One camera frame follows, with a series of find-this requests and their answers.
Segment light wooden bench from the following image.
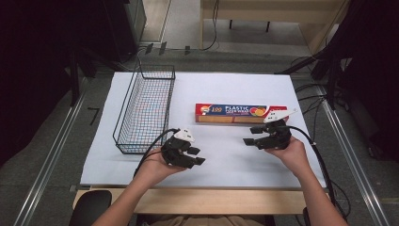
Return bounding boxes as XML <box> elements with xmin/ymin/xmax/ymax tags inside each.
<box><xmin>199</xmin><ymin>0</ymin><xmax>350</xmax><ymax>55</ymax></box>

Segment person's right hand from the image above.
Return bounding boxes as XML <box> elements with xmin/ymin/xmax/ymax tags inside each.
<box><xmin>264</xmin><ymin>136</ymin><xmax>312</xmax><ymax>178</ymax></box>

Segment black chair armrest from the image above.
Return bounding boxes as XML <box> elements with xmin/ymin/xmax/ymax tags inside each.
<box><xmin>68</xmin><ymin>189</ymin><xmax>113</xmax><ymax>226</ymax></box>

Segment person's left hand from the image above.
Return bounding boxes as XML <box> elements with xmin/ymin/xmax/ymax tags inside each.
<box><xmin>136</xmin><ymin>151</ymin><xmax>188</xmax><ymax>189</ymax></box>

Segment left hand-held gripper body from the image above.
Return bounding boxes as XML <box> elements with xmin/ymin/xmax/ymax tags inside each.
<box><xmin>160</xmin><ymin>127</ymin><xmax>196</xmax><ymax>169</ymax></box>

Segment black hanging cable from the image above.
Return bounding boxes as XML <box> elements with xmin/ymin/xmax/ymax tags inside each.
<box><xmin>200</xmin><ymin>0</ymin><xmax>221</xmax><ymax>52</ymax></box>

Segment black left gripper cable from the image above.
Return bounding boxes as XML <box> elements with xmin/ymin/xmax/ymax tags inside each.
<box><xmin>133</xmin><ymin>127</ymin><xmax>181</xmax><ymax>179</ymax></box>

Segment dark cabinet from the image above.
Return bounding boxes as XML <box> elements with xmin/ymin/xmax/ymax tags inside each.
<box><xmin>123</xmin><ymin>0</ymin><xmax>148</xmax><ymax>45</ymax></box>

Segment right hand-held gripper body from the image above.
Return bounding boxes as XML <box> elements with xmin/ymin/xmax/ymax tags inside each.
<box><xmin>255</xmin><ymin>107</ymin><xmax>298</xmax><ymax>151</ymax></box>

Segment black wire basket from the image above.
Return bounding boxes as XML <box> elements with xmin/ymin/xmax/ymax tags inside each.
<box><xmin>112</xmin><ymin>64</ymin><xmax>176</xmax><ymax>154</ymax></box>

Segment black metal stand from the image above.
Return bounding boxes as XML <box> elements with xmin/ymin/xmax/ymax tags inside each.
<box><xmin>67</xmin><ymin>46</ymin><xmax>130</xmax><ymax>107</ymax></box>
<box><xmin>274</xmin><ymin>46</ymin><xmax>346</xmax><ymax>111</ymax></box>

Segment red blue plastic wrap box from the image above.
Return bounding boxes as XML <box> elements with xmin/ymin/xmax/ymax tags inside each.
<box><xmin>194</xmin><ymin>103</ymin><xmax>290</xmax><ymax>124</ymax></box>

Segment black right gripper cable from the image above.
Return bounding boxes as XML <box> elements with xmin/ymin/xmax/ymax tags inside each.
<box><xmin>286</xmin><ymin>125</ymin><xmax>352</xmax><ymax>224</ymax></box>

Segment dark curtain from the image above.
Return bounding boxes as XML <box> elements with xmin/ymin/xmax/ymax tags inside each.
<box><xmin>0</xmin><ymin>0</ymin><xmax>139</xmax><ymax>168</ymax></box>
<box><xmin>326</xmin><ymin>0</ymin><xmax>399</xmax><ymax>163</ymax></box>

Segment white table sheet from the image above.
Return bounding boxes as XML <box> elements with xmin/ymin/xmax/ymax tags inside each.
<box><xmin>80</xmin><ymin>71</ymin><xmax>327</xmax><ymax>190</ymax></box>

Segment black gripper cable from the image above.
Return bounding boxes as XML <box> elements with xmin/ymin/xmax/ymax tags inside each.
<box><xmin>286</xmin><ymin>125</ymin><xmax>352</xmax><ymax>224</ymax></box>
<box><xmin>133</xmin><ymin>127</ymin><xmax>181</xmax><ymax>179</ymax></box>

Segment person's beige clothing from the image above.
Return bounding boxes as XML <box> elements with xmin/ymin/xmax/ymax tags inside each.
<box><xmin>146</xmin><ymin>214</ymin><xmax>266</xmax><ymax>226</ymax></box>

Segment metal floor rail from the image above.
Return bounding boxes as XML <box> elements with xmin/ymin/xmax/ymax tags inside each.
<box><xmin>12</xmin><ymin>92</ymin><xmax>87</xmax><ymax>226</ymax></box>
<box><xmin>315</xmin><ymin>84</ymin><xmax>391</xmax><ymax>226</ymax></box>

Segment black floor cables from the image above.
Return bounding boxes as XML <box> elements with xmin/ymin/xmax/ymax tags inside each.
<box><xmin>294</xmin><ymin>82</ymin><xmax>328</xmax><ymax>133</ymax></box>

